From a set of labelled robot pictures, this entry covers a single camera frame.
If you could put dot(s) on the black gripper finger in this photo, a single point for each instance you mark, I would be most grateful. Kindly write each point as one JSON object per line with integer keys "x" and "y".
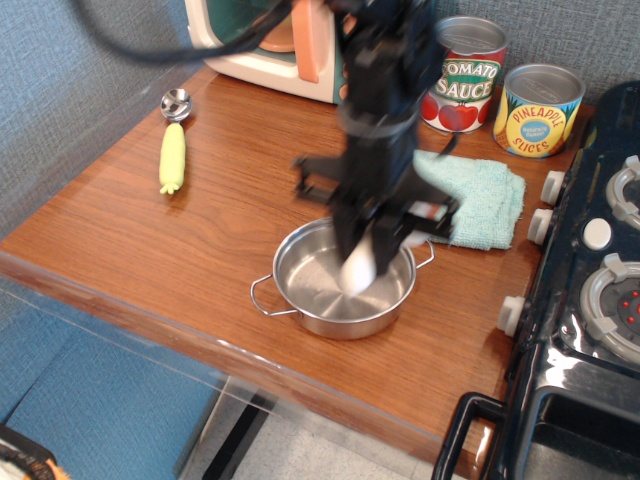
{"x": 351, "y": 220}
{"x": 388, "y": 235}

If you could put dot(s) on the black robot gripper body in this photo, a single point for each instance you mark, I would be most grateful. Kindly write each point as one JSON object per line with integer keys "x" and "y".
{"x": 377, "y": 165}

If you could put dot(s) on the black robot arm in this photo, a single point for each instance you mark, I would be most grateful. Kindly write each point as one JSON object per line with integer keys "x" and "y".
{"x": 392, "y": 58}

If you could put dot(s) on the stainless steel pot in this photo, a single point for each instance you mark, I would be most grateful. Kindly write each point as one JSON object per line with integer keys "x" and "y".
{"x": 336, "y": 299}

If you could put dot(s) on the light teal folded cloth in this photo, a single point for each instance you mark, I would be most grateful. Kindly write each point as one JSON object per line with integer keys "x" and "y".
{"x": 491, "y": 200}

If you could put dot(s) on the tomato sauce can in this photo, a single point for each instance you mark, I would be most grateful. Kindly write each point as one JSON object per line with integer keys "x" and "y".
{"x": 460, "y": 100}

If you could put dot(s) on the teal toy microwave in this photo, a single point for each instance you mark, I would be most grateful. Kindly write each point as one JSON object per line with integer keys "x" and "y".
{"x": 300, "y": 56}

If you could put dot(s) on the white stove knob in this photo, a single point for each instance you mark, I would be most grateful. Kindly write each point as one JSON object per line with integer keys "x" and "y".
{"x": 510, "y": 313}
{"x": 539, "y": 225}
{"x": 552, "y": 186}

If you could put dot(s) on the pineapple slices can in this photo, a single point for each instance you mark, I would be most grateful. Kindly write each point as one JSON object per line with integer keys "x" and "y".
{"x": 538, "y": 107}

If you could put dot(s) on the black toy stove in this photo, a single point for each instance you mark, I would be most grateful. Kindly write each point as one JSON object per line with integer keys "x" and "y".
{"x": 571, "y": 409}

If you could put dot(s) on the orange black object at corner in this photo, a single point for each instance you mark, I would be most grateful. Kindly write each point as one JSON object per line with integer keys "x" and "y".
{"x": 23, "y": 458}

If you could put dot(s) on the spoon with yellow-green handle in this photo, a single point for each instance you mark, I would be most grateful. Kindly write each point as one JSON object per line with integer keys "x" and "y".
{"x": 175, "y": 106}

